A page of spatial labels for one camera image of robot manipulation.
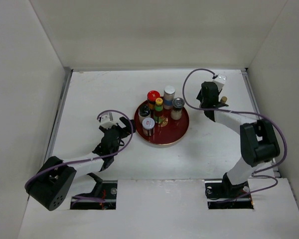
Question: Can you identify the red lid chili sauce jar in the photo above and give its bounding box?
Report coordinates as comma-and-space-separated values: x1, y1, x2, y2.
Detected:
147, 90, 160, 111

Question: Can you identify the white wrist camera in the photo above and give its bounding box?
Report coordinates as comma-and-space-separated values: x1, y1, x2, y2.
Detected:
97, 112, 116, 129
212, 74, 227, 92

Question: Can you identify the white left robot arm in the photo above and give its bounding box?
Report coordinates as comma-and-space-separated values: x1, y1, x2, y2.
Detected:
25, 117, 136, 211

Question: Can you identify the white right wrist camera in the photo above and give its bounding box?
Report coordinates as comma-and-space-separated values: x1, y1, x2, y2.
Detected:
212, 74, 227, 92

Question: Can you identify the black lid seasoning bottle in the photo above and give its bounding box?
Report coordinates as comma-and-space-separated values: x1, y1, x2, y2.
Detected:
138, 104, 151, 123

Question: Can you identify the right robot arm base mount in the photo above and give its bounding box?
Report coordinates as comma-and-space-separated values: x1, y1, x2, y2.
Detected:
205, 180, 254, 210

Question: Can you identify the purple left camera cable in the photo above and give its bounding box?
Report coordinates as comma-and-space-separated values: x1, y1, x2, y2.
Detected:
24, 110, 135, 205

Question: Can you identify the yellow label small oil bottle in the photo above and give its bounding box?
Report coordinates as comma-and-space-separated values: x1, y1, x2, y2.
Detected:
220, 96, 227, 104

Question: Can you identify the aluminium table edge rail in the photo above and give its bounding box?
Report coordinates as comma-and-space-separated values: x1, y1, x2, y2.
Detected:
39, 67, 73, 167

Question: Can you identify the purple camera cable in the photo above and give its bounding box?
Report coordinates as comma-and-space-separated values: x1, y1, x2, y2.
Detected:
182, 68, 289, 204
24, 110, 135, 205

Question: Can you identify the left robot arm base mount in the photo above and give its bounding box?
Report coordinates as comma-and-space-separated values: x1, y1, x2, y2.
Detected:
70, 173, 118, 210

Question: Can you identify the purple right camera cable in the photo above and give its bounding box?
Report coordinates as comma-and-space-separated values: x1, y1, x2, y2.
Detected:
182, 68, 289, 204

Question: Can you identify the red round tray gold rim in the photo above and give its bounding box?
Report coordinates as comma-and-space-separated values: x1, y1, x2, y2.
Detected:
134, 101, 189, 145

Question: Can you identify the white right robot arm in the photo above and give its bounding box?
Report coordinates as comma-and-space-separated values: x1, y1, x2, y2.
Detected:
196, 82, 280, 200

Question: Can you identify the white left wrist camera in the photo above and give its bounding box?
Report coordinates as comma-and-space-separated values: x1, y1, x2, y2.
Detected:
97, 112, 116, 129

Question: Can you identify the grey lid spice jar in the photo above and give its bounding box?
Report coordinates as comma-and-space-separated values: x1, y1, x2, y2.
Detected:
142, 117, 155, 137

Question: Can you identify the silver lid blue label jar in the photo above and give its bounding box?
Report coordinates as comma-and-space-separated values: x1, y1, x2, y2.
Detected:
163, 85, 175, 110

